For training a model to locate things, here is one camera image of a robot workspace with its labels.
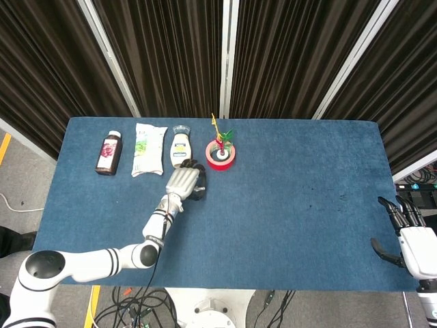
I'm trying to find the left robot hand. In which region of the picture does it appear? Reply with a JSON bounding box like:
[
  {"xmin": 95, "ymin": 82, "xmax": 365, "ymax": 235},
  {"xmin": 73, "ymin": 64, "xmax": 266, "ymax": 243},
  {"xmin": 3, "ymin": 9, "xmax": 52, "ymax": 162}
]
[{"xmin": 165, "ymin": 158, "xmax": 208, "ymax": 202}]

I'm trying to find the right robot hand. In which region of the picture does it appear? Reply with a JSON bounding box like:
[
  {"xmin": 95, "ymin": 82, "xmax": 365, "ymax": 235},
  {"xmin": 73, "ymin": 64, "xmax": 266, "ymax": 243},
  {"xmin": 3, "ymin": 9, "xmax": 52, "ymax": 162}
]
[{"xmin": 371, "ymin": 195, "xmax": 437, "ymax": 279}]

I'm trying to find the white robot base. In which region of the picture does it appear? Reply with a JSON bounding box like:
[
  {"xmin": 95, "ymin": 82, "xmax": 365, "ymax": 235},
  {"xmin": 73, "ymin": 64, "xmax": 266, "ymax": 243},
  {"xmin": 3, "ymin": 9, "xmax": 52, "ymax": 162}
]
[{"xmin": 163, "ymin": 288, "xmax": 257, "ymax": 328}]

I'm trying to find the cream mayonnaise bottle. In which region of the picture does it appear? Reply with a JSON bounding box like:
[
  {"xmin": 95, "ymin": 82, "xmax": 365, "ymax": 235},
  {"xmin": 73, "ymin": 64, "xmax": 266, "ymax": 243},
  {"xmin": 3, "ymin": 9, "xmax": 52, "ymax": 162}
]
[{"xmin": 169, "ymin": 125, "xmax": 192, "ymax": 169}]

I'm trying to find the red tape roll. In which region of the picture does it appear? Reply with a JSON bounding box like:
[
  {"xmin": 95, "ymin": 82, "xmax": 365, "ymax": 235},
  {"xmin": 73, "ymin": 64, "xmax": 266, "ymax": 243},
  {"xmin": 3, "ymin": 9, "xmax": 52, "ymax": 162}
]
[{"xmin": 205, "ymin": 139, "xmax": 237, "ymax": 171}]

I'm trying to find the white pouch with green print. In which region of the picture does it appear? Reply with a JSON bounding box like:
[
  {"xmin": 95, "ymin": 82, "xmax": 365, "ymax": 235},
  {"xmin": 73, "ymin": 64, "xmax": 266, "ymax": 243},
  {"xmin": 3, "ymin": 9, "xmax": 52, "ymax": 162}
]
[{"xmin": 131, "ymin": 122, "xmax": 169, "ymax": 178}]

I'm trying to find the black power strip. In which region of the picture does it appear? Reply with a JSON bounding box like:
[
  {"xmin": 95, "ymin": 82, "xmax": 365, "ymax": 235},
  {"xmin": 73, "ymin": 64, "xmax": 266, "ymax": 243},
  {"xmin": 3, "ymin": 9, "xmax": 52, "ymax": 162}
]
[{"xmin": 395, "ymin": 182, "xmax": 437, "ymax": 210}]

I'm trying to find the colourful artificial plant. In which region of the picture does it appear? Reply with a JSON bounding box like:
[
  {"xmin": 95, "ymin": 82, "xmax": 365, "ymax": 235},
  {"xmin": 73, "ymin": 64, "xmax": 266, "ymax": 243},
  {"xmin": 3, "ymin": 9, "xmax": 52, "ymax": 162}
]
[{"xmin": 210, "ymin": 113, "xmax": 234, "ymax": 160}]

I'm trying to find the brown bottle with red label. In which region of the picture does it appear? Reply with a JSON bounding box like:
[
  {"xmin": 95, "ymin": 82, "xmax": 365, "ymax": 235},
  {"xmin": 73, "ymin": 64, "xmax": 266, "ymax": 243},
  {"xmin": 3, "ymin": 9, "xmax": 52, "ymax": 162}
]
[{"xmin": 94, "ymin": 131, "xmax": 123, "ymax": 176}]

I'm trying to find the blue table cloth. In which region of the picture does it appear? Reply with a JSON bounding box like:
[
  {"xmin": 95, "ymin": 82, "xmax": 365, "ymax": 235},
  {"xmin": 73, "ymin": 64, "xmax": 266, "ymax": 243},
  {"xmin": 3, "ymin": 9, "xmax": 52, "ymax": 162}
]
[{"xmin": 33, "ymin": 117, "xmax": 419, "ymax": 292}]

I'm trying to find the dark brown pleated curtain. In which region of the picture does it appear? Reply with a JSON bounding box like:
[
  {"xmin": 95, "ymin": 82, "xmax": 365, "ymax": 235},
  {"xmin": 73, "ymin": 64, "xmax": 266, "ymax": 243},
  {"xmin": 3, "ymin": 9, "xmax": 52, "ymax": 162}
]
[
  {"xmin": 322, "ymin": 0, "xmax": 437, "ymax": 175},
  {"xmin": 91, "ymin": 0, "xmax": 226, "ymax": 119},
  {"xmin": 229, "ymin": 0, "xmax": 382, "ymax": 120},
  {"xmin": 0, "ymin": 0, "xmax": 134, "ymax": 161}
]

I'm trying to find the black floor object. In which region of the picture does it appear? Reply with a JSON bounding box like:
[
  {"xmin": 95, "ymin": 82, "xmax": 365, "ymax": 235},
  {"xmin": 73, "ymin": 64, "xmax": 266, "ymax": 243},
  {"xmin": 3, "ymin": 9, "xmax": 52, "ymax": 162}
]
[{"xmin": 0, "ymin": 225, "xmax": 38, "ymax": 259}]

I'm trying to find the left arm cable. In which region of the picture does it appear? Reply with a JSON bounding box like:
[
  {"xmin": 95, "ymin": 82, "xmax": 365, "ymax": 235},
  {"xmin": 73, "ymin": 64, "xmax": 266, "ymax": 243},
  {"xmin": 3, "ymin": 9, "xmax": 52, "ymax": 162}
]
[{"xmin": 145, "ymin": 211, "xmax": 171, "ymax": 291}]

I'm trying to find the white frame post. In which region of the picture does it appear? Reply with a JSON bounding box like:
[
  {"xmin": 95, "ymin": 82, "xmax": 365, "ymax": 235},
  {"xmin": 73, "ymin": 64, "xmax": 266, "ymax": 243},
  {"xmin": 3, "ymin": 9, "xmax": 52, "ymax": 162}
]
[
  {"xmin": 76, "ymin": 0, "xmax": 141, "ymax": 118},
  {"xmin": 312, "ymin": 0, "xmax": 399, "ymax": 120},
  {"xmin": 218, "ymin": 0, "xmax": 239, "ymax": 120},
  {"xmin": 392, "ymin": 157, "xmax": 437, "ymax": 184}
]

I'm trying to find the black floor cable tangle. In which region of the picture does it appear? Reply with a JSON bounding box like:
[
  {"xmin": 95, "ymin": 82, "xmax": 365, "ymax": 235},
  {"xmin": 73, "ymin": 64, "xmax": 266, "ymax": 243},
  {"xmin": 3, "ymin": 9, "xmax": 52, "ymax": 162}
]
[{"xmin": 91, "ymin": 285, "xmax": 182, "ymax": 328}]

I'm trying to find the black cable with green plug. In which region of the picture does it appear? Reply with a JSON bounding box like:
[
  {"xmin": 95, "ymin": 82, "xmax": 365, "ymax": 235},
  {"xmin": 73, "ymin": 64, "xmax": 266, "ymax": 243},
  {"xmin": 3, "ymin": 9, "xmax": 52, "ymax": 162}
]
[{"xmin": 254, "ymin": 290, "xmax": 298, "ymax": 328}]

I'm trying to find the white floor cable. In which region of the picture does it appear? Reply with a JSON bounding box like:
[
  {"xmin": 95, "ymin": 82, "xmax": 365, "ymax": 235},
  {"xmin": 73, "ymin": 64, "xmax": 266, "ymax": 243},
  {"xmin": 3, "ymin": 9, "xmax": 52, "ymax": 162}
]
[{"xmin": 0, "ymin": 193, "xmax": 45, "ymax": 213}]

